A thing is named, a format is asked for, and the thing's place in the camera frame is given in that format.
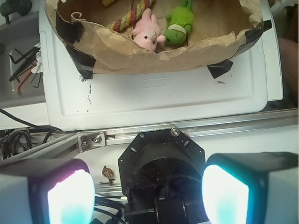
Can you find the orange handled hex key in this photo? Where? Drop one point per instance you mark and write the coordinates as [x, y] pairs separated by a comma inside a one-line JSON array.
[[29, 72]]

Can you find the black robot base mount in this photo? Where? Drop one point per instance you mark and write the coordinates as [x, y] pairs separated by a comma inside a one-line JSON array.
[[161, 174]]

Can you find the metal corner bracket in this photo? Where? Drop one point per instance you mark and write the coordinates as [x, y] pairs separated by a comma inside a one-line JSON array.
[[91, 140]]

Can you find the black hex key set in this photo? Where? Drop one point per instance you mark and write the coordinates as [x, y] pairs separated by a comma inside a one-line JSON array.
[[20, 64]]

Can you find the pink plush bunny toy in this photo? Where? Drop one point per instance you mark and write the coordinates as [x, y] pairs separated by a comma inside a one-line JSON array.
[[146, 32]]

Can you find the aluminium extrusion rail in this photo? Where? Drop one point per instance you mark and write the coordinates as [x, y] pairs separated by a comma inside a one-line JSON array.
[[270, 131]]

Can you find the white plastic tray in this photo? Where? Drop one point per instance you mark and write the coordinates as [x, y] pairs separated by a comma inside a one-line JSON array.
[[108, 101]]

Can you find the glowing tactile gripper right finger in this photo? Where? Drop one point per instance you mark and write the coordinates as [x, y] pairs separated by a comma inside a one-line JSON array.
[[251, 188]]

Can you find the brown paper bag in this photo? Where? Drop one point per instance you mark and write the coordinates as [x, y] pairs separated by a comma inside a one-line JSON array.
[[222, 29]]

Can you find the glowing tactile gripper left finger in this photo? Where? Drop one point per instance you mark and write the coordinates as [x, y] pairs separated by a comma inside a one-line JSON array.
[[46, 191]]

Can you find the striped rope candy cane toy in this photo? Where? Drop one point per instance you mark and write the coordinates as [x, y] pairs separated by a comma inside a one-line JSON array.
[[131, 17]]

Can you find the green plush animal toy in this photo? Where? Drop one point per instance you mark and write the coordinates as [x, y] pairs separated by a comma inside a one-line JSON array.
[[179, 23]]

